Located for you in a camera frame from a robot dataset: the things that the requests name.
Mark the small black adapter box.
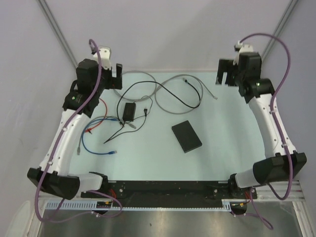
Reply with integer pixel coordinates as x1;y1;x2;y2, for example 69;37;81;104
122;103;136;122

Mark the black ethernet cable teal plug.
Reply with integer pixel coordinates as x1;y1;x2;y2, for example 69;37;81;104
182;78;201;109

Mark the red ethernet cable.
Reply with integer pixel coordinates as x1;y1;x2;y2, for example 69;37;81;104
82;98;109;135

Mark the black Mercury network switch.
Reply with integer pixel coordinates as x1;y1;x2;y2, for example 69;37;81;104
171;120;202;153

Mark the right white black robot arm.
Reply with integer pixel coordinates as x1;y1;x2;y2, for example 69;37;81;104
216;52;307;198

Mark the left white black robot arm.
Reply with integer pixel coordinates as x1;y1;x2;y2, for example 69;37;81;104
27;59;122;200

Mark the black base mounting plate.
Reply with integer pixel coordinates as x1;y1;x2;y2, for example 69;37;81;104
81;181;257;209

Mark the thin black power cord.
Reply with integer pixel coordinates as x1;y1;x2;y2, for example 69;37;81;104
103;81;202;144

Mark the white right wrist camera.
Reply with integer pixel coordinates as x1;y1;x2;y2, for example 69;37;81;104
233;41;254;65

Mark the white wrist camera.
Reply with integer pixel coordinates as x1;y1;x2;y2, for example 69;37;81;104
233;41;254;65
90;45;112;70

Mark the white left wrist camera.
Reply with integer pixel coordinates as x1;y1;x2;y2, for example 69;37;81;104
90;45;112;70

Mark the long grey ethernet cable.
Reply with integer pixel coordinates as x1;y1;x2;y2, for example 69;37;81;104
114;70;219;116

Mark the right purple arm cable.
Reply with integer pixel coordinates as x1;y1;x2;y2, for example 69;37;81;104
238;33;294;230

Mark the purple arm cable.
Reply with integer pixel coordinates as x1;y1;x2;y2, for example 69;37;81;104
34;39;123;223
238;33;294;230

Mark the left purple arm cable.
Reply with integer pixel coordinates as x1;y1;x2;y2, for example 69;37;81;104
34;39;123;223

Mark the right aluminium corner post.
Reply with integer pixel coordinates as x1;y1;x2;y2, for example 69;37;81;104
262;0;301;62

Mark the aluminium corner post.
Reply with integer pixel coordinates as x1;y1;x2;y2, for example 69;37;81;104
36;0;78;68
262;0;301;62

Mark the left aluminium corner post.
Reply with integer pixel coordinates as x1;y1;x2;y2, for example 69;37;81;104
36;0;78;68

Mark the white slotted cable duct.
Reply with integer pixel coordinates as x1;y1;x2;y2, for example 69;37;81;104
60;200;231;211

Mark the aluminium front frame rail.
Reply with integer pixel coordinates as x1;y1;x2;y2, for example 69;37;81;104
36;180;306;201

